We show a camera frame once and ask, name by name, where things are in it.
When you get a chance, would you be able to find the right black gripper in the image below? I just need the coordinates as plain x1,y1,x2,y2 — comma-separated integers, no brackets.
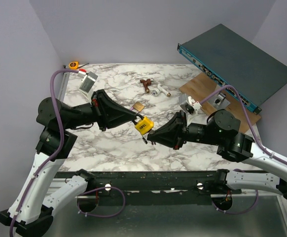
147,110,221,150

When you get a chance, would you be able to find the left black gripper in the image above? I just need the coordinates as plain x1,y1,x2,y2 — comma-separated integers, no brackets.
62,88,137,130

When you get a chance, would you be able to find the large brass padlock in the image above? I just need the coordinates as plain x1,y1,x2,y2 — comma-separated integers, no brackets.
167,112,175,120

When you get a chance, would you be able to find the small brass long-shackle padlock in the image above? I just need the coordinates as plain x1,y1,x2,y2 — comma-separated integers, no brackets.
130,102,145,113

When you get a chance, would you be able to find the yellow padlock with keys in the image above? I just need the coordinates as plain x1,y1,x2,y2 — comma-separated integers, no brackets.
132,115,154,144

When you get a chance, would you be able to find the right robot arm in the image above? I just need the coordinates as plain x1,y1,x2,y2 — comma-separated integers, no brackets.
147,110,287,199

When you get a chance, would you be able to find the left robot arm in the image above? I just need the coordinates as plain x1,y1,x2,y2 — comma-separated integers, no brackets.
0,89,138,237

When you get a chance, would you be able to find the white faucet tap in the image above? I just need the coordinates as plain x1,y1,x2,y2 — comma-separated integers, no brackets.
152,83,171,97

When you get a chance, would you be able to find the brown faucet tap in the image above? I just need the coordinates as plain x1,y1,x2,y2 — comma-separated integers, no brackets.
140,79,154,93

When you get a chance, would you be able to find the orange tape measure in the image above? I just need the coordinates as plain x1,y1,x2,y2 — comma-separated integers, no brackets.
68,61,89,70

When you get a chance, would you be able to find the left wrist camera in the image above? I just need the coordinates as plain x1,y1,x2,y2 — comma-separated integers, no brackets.
77,69,98,102

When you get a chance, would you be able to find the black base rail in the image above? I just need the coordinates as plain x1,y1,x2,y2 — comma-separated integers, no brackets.
77,169,281,209

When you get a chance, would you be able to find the metal switch stand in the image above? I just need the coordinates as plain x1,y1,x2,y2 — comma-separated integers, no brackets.
208,91,230,110

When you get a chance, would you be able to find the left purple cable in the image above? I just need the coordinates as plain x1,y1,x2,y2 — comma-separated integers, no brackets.
9,69,126,237

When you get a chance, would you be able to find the purple cable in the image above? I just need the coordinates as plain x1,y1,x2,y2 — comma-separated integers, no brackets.
9,69,126,237
200,84,287,215

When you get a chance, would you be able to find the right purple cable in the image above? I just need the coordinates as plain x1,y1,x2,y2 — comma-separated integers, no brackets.
200,84,287,215

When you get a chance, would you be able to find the teal network switch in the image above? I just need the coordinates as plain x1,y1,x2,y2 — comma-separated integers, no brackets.
177,24,287,115

